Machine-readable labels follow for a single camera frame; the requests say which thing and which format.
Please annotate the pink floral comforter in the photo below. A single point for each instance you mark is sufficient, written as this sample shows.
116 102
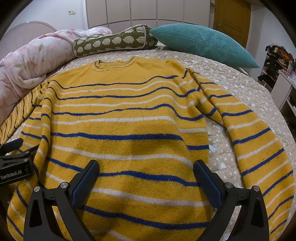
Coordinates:
28 66

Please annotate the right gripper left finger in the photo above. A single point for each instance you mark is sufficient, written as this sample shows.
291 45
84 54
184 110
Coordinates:
40 221

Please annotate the beige dotted quilt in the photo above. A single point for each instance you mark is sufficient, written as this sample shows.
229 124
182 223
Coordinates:
231 97

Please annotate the cluttered white shelf unit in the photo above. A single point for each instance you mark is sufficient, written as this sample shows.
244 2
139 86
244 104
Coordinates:
278 77

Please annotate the pale wardrobe doors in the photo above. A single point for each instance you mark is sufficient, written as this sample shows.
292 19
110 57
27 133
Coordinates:
119 15

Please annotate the teal corduroy pillow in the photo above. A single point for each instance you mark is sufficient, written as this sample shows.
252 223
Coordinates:
205 42

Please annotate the yellow striped knit sweater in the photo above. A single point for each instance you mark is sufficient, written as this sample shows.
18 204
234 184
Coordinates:
129 143

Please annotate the brown wooden door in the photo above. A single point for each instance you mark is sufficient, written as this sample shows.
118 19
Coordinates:
232 17

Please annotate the pink round headboard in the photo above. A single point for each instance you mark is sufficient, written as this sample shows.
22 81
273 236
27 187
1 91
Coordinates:
22 34

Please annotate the olive hedgehog bolster pillow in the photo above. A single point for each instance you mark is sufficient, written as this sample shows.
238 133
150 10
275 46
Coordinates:
134 38

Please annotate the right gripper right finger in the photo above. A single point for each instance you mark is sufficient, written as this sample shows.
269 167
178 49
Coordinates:
252 221

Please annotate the white wall switch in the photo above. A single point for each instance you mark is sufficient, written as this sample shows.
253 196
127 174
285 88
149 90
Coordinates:
71 12

